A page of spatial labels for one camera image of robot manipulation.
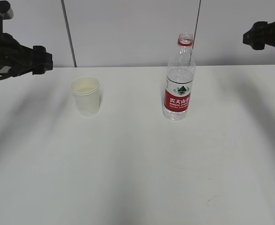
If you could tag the white paper cup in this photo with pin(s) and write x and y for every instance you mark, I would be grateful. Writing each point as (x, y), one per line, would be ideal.
(86, 94)

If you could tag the clear water bottle red label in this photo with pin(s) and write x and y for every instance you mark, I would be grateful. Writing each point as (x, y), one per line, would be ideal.
(179, 78)

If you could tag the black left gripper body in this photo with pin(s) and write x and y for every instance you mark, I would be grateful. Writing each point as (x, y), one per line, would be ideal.
(15, 59)

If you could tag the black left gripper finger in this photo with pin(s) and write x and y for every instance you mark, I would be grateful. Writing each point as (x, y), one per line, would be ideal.
(41, 60)

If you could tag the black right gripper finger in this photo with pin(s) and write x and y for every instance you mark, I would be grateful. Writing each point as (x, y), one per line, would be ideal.
(254, 37)

